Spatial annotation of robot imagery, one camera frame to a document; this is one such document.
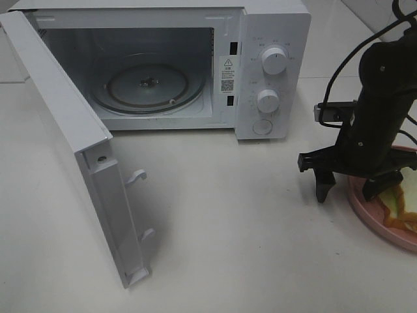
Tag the toast sandwich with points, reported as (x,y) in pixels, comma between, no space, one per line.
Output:
(399,203)

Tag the white upper microwave knob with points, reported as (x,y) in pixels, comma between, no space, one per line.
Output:
(274,60)

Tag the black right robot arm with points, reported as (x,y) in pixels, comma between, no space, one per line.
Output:
(387,72)

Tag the white adjacent table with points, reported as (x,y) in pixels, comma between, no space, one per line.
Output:
(337,27)

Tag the white microwave oven body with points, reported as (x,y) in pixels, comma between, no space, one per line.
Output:
(233,34)

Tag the white microwave knob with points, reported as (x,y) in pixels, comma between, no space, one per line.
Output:
(274,60)
(268,101)

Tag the glass microwave turntable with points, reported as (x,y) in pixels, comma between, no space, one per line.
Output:
(148,83)

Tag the white lower microwave knob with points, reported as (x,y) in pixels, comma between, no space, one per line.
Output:
(268,101)

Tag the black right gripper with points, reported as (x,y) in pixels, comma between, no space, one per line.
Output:
(362,149)

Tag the white microwave door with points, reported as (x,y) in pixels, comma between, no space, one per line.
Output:
(83,145)

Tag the round door release button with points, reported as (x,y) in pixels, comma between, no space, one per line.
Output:
(262,127)

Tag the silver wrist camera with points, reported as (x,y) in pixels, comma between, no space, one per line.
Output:
(338,111)

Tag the pink plate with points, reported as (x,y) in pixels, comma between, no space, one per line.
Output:
(372,214)

